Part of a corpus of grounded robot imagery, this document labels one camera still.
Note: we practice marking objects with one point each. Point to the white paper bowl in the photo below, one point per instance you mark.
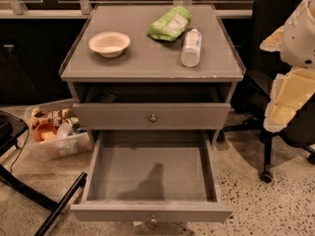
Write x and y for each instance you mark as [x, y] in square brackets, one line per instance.
[109, 44]

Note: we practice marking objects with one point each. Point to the closed grey upper drawer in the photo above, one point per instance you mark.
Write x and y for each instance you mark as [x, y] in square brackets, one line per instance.
[136, 116]

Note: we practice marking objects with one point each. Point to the round brass lower knob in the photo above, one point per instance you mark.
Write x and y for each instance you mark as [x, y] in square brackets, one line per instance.
[153, 221]

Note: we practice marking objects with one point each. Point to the black office chair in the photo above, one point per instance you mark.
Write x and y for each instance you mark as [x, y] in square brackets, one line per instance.
[254, 93]

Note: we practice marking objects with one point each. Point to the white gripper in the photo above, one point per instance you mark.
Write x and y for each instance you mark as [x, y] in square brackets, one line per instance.
[299, 41]

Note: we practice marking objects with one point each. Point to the open grey middle drawer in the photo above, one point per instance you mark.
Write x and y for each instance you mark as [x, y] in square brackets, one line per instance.
[135, 174]

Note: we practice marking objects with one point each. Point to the green snack bag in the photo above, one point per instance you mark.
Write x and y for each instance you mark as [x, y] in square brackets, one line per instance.
[170, 25]

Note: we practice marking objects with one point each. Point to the grey drawer cabinet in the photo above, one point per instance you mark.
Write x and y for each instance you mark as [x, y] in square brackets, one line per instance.
[150, 71]

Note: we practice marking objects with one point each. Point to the orange bowl in bin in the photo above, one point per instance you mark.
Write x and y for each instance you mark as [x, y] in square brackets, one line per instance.
[44, 132]

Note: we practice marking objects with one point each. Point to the clear plastic storage bin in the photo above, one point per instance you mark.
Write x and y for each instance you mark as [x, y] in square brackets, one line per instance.
[70, 139]

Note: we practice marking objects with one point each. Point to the clear plastic water bottle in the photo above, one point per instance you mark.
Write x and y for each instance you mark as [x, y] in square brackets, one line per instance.
[191, 51]

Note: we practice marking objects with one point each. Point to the round brass upper knob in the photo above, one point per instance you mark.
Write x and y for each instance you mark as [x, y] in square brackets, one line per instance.
[153, 118]

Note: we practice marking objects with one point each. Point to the round brass knob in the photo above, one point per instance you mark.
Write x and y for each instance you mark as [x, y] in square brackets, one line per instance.
[153, 118]
[153, 221]

